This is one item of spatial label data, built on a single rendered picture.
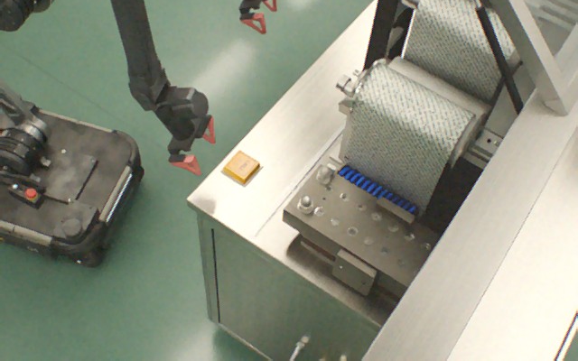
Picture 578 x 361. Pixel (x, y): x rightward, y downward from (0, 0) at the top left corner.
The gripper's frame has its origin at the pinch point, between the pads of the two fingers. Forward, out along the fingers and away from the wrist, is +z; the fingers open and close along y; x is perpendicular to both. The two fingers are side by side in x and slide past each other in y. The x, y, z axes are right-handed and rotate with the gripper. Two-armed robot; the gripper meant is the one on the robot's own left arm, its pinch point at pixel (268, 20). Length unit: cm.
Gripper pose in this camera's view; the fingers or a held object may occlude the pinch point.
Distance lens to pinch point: 195.4
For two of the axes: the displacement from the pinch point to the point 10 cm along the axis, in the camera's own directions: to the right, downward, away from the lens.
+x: -8.6, 0.3, 5.1
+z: 4.2, 6.2, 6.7
